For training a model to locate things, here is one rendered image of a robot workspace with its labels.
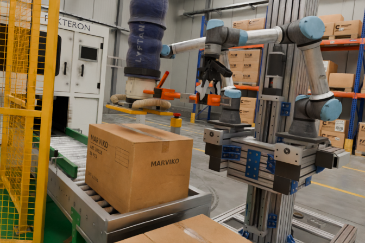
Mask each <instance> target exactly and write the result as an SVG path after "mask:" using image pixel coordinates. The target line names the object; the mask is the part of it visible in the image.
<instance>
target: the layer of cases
mask: <svg viewBox="0 0 365 243"><path fill-rule="evenodd" d="M114 243H253V242H251V241H249V240H248V239H246V238H244V237H242V236H240V235H239V234H237V233H235V232H233V231H232V230H230V229H228V228H226V227H225V226H223V225H221V224H220V223H218V222H216V221H214V220H212V219H211V218H209V217H207V216H205V215H204V214H200V215H197V216H194V217H192V218H189V219H186V220H182V221H179V222H176V223H173V224H170V225H167V226H164V227H161V228H158V229H155V230H152V231H149V232H146V233H144V234H139V235H136V236H133V237H131V238H127V239H124V240H121V241H118V242H114Z"/></svg>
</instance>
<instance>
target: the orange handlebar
mask: <svg viewBox="0 0 365 243"><path fill-rule="evenodd" d="M143 93H147V94H154V91H151V90H146V89H145V90H143ZM164 96H167V97H169V98H173V99H175V98H177V99H180V93H179V92H178V93H177V92H165V93H164ZM189 99H191V100H196V95H190V96H189ZM211 102H212V103H220V102H221V100H220V98H212V99H211Z"/></svg>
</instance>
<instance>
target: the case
mask: <svg viewBox="0 0 365 243"><path fill-rule="evenodd" d="M192 149H193V139H192V138H188V137H185V136H181V135H178V134H175V133H171V132H168V131H164V130H160V129H157V128H154V127H151V126H148V125H144V124H89V135H88V143H87V156H86V170H85V183H86V184H87V185H88V186H89V187H91V188H92V189H93V190H94V191H95V192H96V193H97V194H99V195H100V196H101V197H102V198H103V199H104V200H105V201H106V202H108V203H109V204H110V205H111V206H113V207H114V208H115V209H116V210H117V211H118V212H119V213H121V214H124V213H128V212H133V211H136V210H140V209H143V208H148V207H152V206H156V205H159V204H163V203H167V202H171V201H175V200H179V199H184V198H187V197H188V188H189V181H190V171H191V160H192Z"/></svg>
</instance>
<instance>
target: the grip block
mask: <svg viewBox="0 0 365 243"><path fill-rule="evenodd" d="M165 92H175V90H174V89H166V88H156V87H154V94H153V98H159V99H165V100H174V99H173V98H169V97H167V96H164V93H165Z"/></svg>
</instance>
